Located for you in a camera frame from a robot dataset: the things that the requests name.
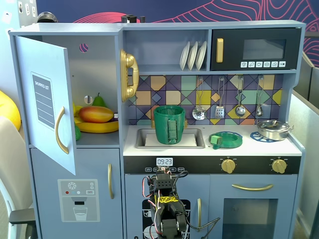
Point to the shopping list chalkboard panel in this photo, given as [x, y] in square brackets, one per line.
[43, 99]

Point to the round black silver object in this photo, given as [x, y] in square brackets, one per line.
[47, 17]

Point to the steel slotted spatula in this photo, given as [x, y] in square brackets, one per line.
[219, 112]

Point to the grey rounded desk partition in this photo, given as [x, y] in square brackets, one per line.
[306, 149]

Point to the steel ladle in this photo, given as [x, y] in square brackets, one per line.
[240, 110]

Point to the grey water dispenser sticker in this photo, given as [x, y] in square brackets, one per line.
[79, 211]

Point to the blue oven door with window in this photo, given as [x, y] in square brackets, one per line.
[216, 194]

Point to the white toy plate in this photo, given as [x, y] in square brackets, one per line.
[201, 56]
[184, 57]
[193, 56]

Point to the blue round trivet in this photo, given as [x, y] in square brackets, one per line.
[254, 136]

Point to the purple toy vegetable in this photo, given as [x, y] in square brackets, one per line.
[115, 117]

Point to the gold stove knob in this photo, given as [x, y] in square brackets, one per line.
[228, 166]
[279, 166]

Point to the steel toy pot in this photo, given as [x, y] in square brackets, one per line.
[271, 134]

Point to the steel pot lid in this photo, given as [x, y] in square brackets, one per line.
[271, 124]

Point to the grey toy sink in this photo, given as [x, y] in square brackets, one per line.
[142, 139]

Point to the green toy pear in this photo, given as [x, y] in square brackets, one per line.
[98, 102]

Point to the blue toy kitchen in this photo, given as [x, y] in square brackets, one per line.
[249, 150]

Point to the yellow toy banana bunch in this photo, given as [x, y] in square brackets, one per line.
[99, 128]

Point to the steel skimmer spoon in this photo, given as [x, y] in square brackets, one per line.
[199, 114]

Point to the black block object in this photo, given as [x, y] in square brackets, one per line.
[128, 19]

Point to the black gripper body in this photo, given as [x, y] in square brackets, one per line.
[173, 222]

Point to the blue cabinet door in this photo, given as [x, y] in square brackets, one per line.
[30, 62]

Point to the black monitor back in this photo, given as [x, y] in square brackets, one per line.
[311, 82]

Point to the blue fridge door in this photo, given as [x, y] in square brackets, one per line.
[49, 169]

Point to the blue dishwasher door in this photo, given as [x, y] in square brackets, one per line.
[194, 184]

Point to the yellow bean bag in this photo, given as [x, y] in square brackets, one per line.
[8, 112]

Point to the gold toy telephone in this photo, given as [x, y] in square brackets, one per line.
[129, 62]

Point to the white panel with stickers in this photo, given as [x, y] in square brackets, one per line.
[15, 15]

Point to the green printed cup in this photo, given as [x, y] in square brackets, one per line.
[164, 124]

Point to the red yellow toy mango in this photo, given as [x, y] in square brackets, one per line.
[96, 114]

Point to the small black cylinder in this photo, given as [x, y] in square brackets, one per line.
[142, 19]

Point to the white office chair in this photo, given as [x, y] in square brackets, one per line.
[10, 149]

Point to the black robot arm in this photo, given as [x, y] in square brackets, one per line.
[172, 224]

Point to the green round lid dish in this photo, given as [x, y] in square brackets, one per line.
[231, 143]

